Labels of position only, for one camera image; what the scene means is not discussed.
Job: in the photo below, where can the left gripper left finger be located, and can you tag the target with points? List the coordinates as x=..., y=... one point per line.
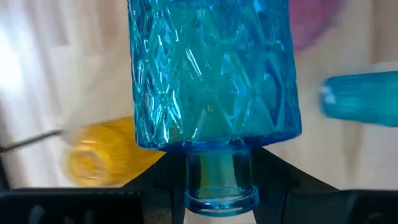
x=161, y=186

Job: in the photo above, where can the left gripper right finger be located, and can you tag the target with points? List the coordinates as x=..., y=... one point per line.
x=280, y=186

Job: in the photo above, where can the yellow ribbed glass vase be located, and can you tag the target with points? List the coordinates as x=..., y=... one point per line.
x=105, y=152

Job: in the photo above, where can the teal round bottle vase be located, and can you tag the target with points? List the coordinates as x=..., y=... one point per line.
x=360, y=99

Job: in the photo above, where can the teal diamond-pattern glass vase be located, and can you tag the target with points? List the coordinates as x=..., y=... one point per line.
x=214, y=77

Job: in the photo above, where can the tall pink glass vase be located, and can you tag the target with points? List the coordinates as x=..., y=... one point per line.
x=314, y=21

